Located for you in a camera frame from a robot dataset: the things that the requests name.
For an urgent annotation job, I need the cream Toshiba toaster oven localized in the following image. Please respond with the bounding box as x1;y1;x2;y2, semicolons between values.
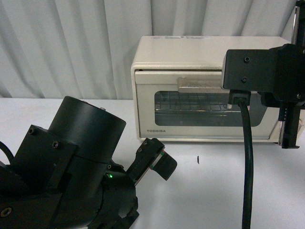
131;36;305;143

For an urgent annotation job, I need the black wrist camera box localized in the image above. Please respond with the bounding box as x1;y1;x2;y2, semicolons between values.
222;49;275;92

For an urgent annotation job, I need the white pleated curtain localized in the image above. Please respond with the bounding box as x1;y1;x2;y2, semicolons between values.
0;0;295;99

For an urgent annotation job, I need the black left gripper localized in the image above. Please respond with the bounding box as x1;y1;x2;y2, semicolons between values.
81;138;177;229

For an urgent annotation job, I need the black camera cable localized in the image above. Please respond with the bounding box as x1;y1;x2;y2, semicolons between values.
227;89;254;229

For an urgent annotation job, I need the cream oven door with handle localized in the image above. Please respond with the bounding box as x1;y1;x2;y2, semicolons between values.
134;71;285;140

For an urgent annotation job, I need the wire oven rack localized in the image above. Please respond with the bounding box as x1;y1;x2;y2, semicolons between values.
154;91;229;112

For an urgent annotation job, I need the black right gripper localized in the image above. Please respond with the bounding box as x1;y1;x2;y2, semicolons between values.
260;44;305;149

